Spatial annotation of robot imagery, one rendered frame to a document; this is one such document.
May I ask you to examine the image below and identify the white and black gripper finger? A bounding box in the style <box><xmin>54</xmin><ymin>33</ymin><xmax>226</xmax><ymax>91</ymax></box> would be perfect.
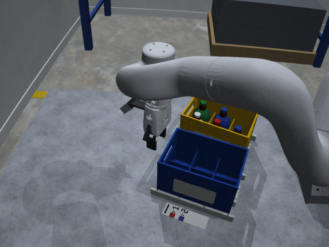
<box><xmin>160</xmin><ymin>128</ymin><xmax>166</xmax><ymax>138</ymax></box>
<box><xmin>143</xmin><ymin>125</ymin><xmax>157</xmax><ymax>150</ymax></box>

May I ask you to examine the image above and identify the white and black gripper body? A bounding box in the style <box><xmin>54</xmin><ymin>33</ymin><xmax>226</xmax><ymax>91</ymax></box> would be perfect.
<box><xmin>143</xmin><ymin>102</ymin><xmax>171</xmax><ymax>137</ymax></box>

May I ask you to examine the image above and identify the green bottle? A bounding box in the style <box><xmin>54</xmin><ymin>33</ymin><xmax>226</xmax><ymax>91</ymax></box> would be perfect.
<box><xmin>193</xmin><ymin>100</ymin><xmax>210</xmax><ymax>123</ymax></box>

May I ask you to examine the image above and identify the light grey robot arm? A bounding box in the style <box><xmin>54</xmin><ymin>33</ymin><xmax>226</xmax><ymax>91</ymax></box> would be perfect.
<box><xmin>116</xmin><ymin>42</ymin><xmax>329</xmax><ymax>187</ymax></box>

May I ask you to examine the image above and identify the white paper pick list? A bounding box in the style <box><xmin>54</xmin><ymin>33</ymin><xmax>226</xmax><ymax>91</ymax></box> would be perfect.
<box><xmin>162</xmin><ymin>202</ymin><xmax>209</xmax><ymax>230</ymax></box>

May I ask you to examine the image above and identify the red bottle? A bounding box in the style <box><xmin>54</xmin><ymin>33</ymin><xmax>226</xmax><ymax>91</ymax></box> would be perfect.
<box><xmin>213</xmin><ymin>118</ymin><xmax>221</xmax><ymax>127</ymax></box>

